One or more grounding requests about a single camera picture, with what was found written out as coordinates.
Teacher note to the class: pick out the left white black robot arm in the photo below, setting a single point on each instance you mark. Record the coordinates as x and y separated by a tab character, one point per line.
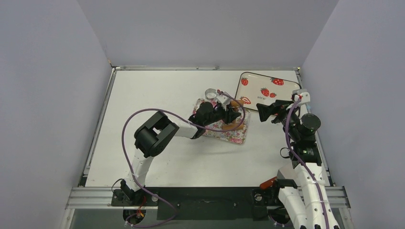
154	135

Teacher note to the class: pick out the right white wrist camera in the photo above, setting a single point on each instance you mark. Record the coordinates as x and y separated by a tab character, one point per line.
301	97

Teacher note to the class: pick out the aluminium front rail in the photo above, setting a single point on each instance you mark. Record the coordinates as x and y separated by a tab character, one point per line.
101	198

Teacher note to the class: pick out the floral pattern tray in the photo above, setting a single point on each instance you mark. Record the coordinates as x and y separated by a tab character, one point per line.
237	136

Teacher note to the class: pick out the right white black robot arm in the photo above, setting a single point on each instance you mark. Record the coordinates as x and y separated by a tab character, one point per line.
306	201

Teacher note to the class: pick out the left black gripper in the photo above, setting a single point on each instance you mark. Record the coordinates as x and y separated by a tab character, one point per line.
229	115

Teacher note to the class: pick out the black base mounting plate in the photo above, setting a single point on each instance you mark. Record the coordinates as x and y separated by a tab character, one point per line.
208	203

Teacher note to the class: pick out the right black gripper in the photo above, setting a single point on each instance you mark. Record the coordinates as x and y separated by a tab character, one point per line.
273	109

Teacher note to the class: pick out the strawberry pattern tray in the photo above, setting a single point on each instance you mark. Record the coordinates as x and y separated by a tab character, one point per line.
265	87

